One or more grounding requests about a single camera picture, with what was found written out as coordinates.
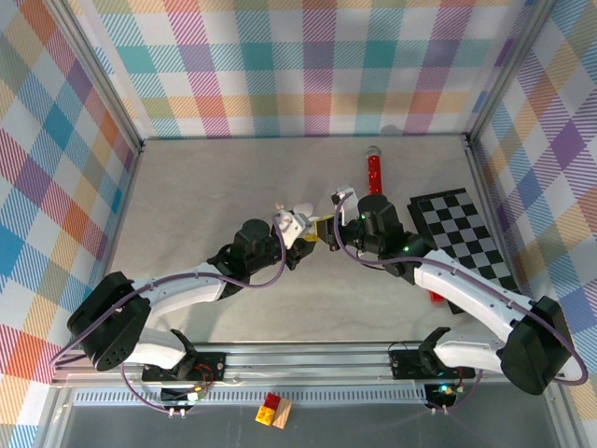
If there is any black grey chessboard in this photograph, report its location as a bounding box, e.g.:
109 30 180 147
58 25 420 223
408 188 521 318

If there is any yellow building brick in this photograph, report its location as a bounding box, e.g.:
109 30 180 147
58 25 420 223
254 403 277 427

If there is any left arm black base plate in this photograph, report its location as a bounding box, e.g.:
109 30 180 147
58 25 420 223
141 352 229 385

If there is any left black controller board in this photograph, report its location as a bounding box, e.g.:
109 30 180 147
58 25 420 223
160 385 209 405

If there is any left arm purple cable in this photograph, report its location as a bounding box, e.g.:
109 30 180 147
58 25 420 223
49 218 293 417

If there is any long aluminium base rail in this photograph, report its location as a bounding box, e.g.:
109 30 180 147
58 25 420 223
50 342 565 389

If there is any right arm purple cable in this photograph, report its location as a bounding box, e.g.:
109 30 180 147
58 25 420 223
334 191 589 416

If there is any aluminium frame post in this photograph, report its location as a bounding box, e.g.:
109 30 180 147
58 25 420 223
465 0 560 146
46 0 144 155

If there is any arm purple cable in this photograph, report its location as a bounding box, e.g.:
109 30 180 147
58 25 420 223
334 191 589 416
49 218 293 417

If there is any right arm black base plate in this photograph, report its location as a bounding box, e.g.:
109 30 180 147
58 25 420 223
388 348 478 380

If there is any black controller board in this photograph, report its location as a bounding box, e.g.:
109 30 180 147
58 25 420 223
160 385 209 405
425 382 457 408

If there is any aluminium table side rail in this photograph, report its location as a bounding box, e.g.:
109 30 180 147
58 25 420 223
82 139 146 350
464 133 526 300

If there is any slotted grey cable duct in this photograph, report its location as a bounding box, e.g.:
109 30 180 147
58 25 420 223
74 390 428 406

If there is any right black controller board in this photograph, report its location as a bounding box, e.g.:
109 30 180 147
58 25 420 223
425 382 457 408

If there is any red glitter toy microphone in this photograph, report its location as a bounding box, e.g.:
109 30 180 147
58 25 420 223
365 145 386 195

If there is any wooden block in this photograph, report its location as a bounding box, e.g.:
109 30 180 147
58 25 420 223
271 399 294 430

